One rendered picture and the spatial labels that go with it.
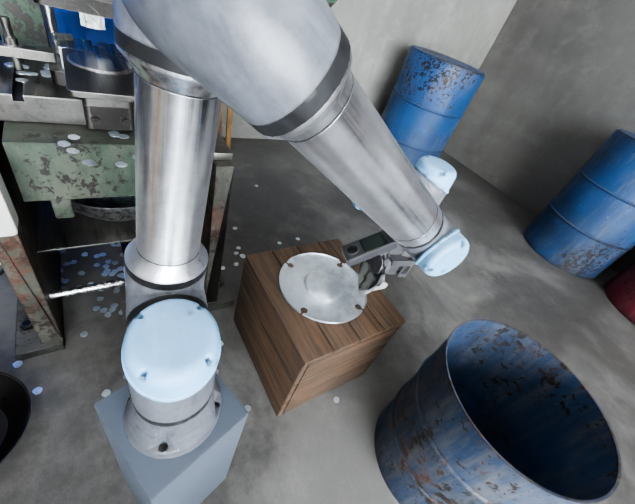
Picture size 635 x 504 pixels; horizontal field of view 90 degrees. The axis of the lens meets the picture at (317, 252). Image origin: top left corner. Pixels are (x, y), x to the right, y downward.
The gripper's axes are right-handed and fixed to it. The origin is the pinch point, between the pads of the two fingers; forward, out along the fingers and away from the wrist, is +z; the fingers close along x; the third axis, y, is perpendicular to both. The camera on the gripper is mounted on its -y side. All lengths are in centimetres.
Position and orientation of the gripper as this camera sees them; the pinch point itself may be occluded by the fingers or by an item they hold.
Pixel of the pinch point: (359, 289)
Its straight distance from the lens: 79.9
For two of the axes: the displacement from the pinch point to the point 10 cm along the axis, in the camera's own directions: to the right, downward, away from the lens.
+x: -2.5, -6.9, 6.8
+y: 9.3, 0.3, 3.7
